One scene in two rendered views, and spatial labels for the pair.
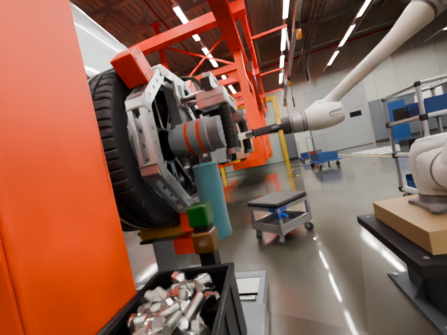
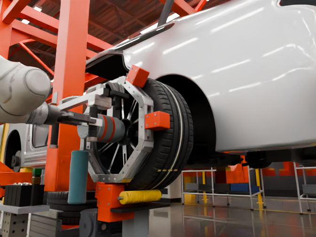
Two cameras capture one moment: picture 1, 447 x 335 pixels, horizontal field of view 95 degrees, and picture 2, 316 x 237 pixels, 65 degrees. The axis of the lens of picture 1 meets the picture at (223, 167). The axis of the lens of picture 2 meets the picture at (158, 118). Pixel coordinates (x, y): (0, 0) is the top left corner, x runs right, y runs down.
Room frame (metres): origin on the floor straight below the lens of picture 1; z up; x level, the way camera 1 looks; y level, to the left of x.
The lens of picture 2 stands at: (1.66, -0.92, 0.60)
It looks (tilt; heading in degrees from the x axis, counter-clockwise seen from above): 13 degrees up; 117
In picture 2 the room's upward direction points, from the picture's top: straight up
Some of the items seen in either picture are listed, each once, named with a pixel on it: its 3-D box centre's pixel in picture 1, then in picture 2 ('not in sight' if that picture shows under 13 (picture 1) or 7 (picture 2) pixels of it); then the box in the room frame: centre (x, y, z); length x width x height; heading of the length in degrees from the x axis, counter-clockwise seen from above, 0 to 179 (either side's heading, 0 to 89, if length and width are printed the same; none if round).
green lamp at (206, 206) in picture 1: (200, 214); (36, 171); (0.39, 0.06, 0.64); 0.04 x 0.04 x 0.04; 75
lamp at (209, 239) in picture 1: (205, 239); (35, 180); (0.39, 0.06, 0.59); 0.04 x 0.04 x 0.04; 75
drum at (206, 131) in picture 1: (198, 137); (101, 128); (0.83, 0.07, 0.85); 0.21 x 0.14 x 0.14; 75
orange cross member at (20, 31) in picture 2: not in sight; (91, 63); (-1.18, 2.13, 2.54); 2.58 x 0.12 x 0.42; 75
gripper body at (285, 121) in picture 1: (280, 127); (56, 115); (0.91, -0.29, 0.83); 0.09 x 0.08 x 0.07; 75
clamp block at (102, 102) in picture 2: (234, 116); (99, 101); (0.96, -0.10, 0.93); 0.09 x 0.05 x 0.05; 75
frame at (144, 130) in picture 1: (183, 141); (113, 130); (0.85, 0.14, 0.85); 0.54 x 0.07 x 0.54; 165
